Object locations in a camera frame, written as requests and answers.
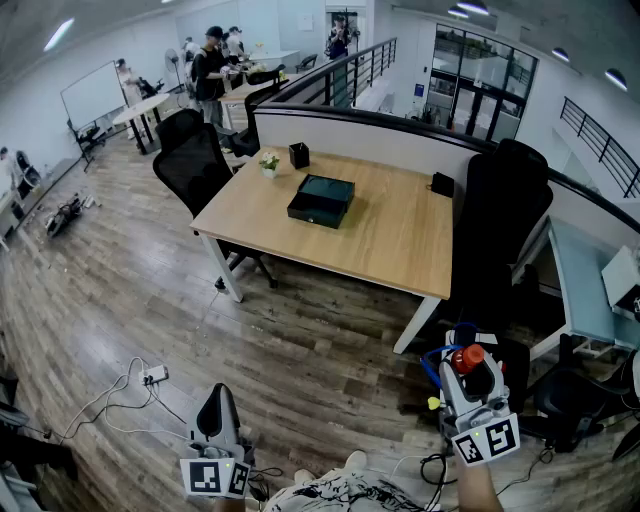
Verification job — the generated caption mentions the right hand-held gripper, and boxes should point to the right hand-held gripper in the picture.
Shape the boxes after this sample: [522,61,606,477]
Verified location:
[438,349,521,467]

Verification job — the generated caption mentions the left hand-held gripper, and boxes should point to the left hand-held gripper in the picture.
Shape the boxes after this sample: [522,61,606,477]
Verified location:
[179,383,256,500]

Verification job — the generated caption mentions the red small bottle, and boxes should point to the red small bottle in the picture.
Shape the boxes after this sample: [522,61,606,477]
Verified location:
[451,343,486,375]

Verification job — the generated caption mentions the dark green box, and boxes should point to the dark green box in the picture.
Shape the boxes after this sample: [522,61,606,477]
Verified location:
[286,173,356,230]

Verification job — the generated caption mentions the person's right forearm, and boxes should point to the person's right forearm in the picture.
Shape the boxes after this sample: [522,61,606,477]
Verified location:
[452,457,504,512]

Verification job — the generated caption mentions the white table leg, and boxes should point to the white table leg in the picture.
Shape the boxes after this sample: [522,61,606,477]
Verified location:
[392,295,443,355]
[199,233,245,304]

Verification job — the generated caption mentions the black swivel chair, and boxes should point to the black swivel chair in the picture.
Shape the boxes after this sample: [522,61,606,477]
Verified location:
[517,347,640,454]

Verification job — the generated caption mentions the person's black-white patterned clothing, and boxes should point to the person's black-white patterned clothing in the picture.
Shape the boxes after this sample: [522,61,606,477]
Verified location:
[263,467,426,512]

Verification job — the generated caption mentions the light blue desk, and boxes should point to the light blue desk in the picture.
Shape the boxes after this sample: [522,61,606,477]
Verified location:
[529,214,640,361]

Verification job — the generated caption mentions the black high-back office chair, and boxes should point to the black high-back office chair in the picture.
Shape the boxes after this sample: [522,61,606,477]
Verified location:
[449,138,555,329]

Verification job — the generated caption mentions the black mesh office chair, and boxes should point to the black mesh office chair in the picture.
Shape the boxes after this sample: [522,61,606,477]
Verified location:
[152,108,279,290]

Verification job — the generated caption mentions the equipment pile on floor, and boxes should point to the equipment pile on floor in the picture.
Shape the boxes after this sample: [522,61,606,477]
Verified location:
[45,193,102,239]

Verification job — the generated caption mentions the white partition with black rim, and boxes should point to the white partition with black rim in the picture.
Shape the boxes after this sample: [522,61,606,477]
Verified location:
[253,103,640,239]

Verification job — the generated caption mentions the white flowers in small pot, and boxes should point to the white flowers in small pot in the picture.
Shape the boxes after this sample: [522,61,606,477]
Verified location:
[258,151,281,180]

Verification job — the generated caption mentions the glass entrance doors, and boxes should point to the glass entrance doors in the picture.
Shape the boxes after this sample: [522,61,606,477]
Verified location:
[424,22,539,144]

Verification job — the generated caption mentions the white round table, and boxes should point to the white round table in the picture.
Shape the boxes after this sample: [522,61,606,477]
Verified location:
[112,93,171,156]

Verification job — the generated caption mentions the black office chair with headrest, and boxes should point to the black office chair with headrest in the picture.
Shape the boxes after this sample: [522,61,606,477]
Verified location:
[214,63,287,157]

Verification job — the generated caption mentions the black metal balcony railing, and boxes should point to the black metal balcony railing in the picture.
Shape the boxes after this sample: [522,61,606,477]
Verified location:
[272,37,399,109]

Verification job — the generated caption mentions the white whiteboard on stand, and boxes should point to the white whiteboard on stand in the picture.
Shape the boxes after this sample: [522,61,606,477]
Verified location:
[59,60,129,132]

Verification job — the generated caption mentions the standing fan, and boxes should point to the standing fan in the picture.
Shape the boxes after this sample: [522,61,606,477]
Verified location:
[163,48,187,95]

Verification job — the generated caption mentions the blue cable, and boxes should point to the blue cable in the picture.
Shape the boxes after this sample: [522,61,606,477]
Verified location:
[421,322,481,391]

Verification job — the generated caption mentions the white floor cable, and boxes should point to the white floor cable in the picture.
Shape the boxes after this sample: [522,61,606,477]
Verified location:
[59,355,189,444]

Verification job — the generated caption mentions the small black box with cable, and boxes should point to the small black box with cable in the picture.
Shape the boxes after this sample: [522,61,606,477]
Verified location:
[428,171,456,199]

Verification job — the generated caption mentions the black wall-side stair railing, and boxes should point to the black wall-side stair railing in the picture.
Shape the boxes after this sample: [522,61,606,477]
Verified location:
[559,96,640,199]

